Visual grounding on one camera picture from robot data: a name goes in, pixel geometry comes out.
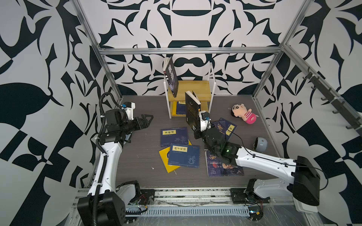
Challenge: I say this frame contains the blue book with yellow label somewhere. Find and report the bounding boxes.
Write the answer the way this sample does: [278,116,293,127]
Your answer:
[175,101,186,115]

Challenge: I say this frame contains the black deer antler book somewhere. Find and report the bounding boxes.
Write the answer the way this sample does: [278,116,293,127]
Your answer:
[185,91,201,131]

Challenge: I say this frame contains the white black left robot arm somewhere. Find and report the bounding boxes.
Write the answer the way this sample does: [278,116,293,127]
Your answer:
[77,92,154,226]

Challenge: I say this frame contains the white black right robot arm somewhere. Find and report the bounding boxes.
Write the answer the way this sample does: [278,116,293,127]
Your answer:
[194,128,322,206]

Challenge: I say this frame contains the blue book under front stack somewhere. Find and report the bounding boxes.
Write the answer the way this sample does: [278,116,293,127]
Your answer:
[160,127,189,147]

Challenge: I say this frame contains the light blue glasses case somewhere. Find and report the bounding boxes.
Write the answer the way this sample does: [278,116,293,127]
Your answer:
[124,133,132,143]

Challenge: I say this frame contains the purple old man book upper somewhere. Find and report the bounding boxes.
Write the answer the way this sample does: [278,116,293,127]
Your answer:
[212,121,225,134]

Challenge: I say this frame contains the purple old man book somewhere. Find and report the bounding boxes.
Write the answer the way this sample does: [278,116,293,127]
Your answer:
[205,150,244,177]
[212,121,225,134]

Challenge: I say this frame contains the small blue book yellow label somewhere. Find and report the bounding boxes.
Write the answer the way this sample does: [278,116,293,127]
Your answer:
[219,117,238,141]

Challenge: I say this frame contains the purple old man book lower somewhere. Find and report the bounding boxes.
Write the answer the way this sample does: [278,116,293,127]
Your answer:
[205,150,244,177]

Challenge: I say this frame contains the yellow cartoon book on shelf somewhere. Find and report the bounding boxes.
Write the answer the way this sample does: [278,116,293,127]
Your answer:
[171,101,178,117]

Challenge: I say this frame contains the blue book beige label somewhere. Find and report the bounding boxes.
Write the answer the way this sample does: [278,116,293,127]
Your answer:
[168,144,200,168]

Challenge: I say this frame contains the yellow cartoon book on table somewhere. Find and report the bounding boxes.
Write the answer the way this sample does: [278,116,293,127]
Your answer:
[159,141,192,173]

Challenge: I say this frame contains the plush doll pink shorts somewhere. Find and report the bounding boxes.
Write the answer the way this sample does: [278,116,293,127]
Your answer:
[231,104,259,124]

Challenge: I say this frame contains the white grey round speaker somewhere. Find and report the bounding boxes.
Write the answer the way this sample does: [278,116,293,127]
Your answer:
[253,137,268,153]

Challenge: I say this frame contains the black book standing on shelf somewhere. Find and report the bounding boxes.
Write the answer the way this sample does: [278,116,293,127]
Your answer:
[163,57,179,98]

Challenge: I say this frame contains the white wooden two-tier shelf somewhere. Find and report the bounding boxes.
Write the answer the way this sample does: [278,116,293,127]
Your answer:
[163,63,216,119]

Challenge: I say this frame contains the white power box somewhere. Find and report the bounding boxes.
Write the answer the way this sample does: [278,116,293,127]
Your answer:
[293,198,318,214]

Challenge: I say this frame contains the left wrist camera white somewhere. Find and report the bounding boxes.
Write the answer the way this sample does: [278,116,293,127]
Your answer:
[122,102,135,121]

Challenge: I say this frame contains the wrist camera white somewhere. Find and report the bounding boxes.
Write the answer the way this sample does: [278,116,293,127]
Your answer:
[199,111,211,132]
[122,102,135,121]

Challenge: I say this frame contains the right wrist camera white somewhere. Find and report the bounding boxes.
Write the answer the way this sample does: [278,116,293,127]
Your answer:
[199,111,211,132]

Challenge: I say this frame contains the black wall hook rail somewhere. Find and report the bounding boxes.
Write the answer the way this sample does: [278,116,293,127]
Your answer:
[303,68,362,136]

